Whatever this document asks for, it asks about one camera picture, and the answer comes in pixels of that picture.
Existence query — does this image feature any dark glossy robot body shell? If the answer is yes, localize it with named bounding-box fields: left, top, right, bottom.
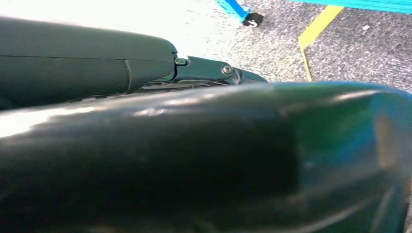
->
left=0, top=81, right=412, bottom=233

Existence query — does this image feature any black caster wheel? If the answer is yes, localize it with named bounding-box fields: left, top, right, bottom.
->
left=242, top=12, right=264, bottom=28

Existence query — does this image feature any yellow floor tape outline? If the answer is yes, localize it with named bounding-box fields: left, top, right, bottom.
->
left=297, top=4, right=344, bottom=83

